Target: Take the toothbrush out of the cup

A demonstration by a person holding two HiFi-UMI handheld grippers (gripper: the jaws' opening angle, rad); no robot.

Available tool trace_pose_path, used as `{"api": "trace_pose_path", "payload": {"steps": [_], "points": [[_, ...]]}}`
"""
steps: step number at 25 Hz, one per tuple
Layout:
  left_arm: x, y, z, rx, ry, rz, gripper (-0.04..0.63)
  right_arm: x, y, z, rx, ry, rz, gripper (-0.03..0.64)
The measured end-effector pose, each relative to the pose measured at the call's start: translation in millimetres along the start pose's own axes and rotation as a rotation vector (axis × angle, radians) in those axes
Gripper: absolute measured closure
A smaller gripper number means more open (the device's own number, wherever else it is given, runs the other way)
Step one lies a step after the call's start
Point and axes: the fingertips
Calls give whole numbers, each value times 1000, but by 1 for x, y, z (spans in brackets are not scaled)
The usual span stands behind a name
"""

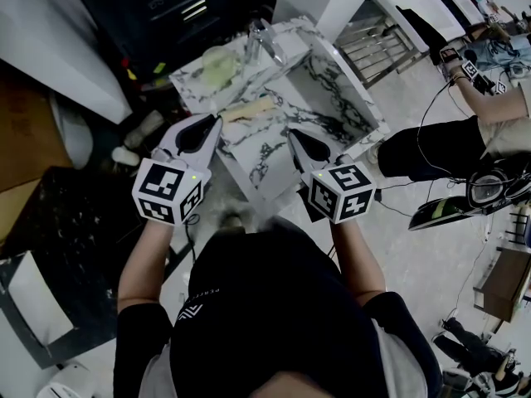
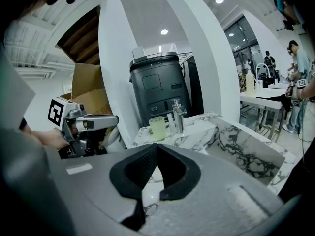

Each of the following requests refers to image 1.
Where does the chrome faucet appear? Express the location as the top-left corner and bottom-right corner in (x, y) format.
(243, 17), (288, 69)

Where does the black cloth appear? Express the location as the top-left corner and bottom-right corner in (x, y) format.
(392, 3), (448, 65)

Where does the person's left forearm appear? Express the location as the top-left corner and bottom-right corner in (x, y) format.
(117, 218), (178, 309)

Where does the white rounded bin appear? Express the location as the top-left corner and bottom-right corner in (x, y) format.
(48, 90), (95, 170)

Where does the person's black shirt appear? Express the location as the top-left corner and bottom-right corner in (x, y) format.
(111, 216), (445, 398)

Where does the black marble cabinet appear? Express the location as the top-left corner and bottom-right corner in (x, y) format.
(0, 165), (176, 371)

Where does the white roll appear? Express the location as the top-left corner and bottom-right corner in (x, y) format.
(110, 144), (141, 168)

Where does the brown cardboard box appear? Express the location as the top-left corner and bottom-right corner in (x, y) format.
(0, 75), (75, 197)

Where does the person's right forearm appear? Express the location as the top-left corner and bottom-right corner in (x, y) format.
(329, 217), (387, 307)

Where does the plastic bottle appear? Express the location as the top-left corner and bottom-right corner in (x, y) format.
(123, 109), (166, 149)

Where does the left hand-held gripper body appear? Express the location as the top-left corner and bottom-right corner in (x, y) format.
(130, 146), (213, 228)

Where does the brown wooden cabinet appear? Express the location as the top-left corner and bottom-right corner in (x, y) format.
(471, 245), (531, 323)

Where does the large black machine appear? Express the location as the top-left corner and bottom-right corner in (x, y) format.
(67, 0), (250, 80)

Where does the marble sink counter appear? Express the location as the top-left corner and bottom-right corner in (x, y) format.
(168, 13), (392, 216)

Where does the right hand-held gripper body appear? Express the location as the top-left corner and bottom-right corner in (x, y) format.
(298, 153), (378, 226)

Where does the person's shoe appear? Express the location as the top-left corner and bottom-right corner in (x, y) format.
(218, 210), (247, 234)

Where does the black cable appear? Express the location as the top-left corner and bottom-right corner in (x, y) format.
(416, 78), (470, 178)

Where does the white panel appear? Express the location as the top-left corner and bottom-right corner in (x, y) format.
(0, 250), (76, 348)

